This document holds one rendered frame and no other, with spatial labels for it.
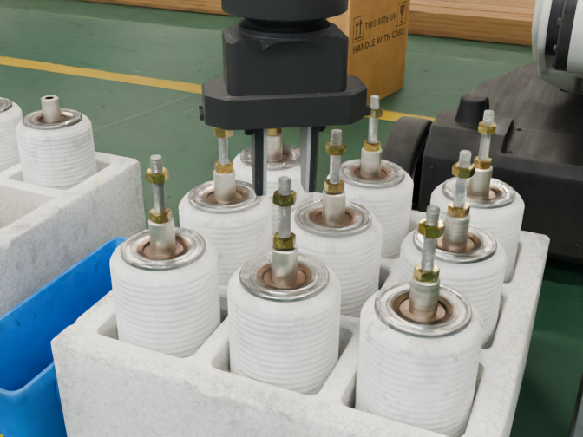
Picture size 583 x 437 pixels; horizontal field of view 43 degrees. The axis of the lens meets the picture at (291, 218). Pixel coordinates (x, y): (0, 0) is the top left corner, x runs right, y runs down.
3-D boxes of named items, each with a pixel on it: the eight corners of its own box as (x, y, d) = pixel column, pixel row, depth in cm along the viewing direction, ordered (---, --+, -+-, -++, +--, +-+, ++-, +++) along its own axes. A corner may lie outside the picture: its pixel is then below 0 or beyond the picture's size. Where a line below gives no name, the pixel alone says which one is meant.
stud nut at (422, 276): (430, 285, 55) (431, 276, 54) (409, 278, 56) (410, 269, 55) (442, 275, 56) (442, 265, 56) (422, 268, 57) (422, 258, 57)
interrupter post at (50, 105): (51, 118, 97) (48, 94, 96) (66, 120, 96) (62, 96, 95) (39, 123, 95) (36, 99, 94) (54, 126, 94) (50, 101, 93)
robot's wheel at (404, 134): (403, 207, 130) (412, 100, 121) (430, 212, 129) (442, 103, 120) (369, 259, 114) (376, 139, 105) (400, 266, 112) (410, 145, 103)
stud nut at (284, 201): (300, 202, 58) (301, 192, 58) (285, 209, 57) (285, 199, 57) (283, 195, 59) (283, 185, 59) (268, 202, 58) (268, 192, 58)
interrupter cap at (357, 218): (375, 241, 68) (375, 234, 67) (293, 239, 68) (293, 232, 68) (369, 205, 74) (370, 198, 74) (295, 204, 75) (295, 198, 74)
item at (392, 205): (323, 288, 93) (327, 156, 85) (398, 290, 93) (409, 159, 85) (321, 332, 85) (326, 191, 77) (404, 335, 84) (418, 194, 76)
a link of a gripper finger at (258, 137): (262, 182, 59) (261, 108, 56) (267, 199, 56) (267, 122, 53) (242, 184, 58) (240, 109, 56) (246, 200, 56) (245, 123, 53)
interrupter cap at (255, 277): (273, 316, 57) (273, 309, 56) (221, 275, 62) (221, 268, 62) (348, 285, 61) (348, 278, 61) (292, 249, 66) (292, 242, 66)
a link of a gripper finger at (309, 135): (306, 197, 56) (307, 120, 54) (298, 180, 59) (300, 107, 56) (326, 195, 57) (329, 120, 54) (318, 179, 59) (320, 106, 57)
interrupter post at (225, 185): (211, 204, 74) (209, 174, 73) (217, 194, 77) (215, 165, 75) (233, 205, 74) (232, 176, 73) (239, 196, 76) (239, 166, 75)
